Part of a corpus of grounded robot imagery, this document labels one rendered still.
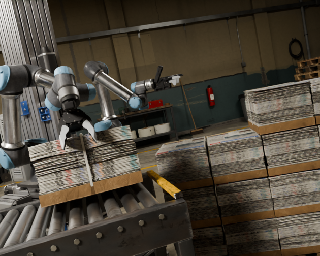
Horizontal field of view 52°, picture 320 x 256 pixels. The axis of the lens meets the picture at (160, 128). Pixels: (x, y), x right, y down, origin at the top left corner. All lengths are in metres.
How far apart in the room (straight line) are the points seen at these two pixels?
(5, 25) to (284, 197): 1.92
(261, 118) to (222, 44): 7.64
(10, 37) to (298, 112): 1.73
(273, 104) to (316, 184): 0.48
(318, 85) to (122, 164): 1.10
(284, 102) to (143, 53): 7.02
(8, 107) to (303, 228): 1.64
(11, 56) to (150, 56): 6.59
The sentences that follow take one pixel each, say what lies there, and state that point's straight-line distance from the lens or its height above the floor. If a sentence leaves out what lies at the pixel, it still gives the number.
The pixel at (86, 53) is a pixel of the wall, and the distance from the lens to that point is 8.45.
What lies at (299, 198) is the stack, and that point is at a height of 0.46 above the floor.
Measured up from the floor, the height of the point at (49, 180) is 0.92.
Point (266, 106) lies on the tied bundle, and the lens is 1.81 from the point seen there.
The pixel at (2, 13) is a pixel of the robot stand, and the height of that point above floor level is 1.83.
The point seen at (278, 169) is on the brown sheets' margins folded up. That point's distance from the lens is 1.87.
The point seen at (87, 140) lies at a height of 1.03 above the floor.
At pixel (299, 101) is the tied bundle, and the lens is 1.85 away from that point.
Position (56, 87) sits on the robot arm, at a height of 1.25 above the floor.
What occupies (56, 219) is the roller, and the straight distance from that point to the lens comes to 1.21.
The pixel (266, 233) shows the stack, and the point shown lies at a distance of 1.98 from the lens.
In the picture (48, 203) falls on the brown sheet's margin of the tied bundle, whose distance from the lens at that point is 1.26.
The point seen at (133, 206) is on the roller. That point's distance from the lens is 1.12.
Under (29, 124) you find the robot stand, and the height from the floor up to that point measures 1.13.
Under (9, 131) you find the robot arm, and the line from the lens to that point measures 1.79.
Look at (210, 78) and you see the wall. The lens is 9.09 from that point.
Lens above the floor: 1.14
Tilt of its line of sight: 5 degrees down
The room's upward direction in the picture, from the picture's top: 11 degrees counter-clockwise
